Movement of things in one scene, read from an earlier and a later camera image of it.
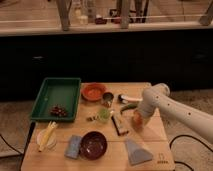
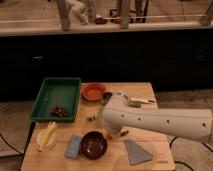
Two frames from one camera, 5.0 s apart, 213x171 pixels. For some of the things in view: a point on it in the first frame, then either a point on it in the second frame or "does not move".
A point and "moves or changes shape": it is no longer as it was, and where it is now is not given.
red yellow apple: x=137 y=121 moves or changes shape
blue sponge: x=73 y=146 does not move
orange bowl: x=93 y=91 does not move
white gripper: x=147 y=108 -> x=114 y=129
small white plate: x=52 y=139 does not move
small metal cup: x=107 y=99 does not move
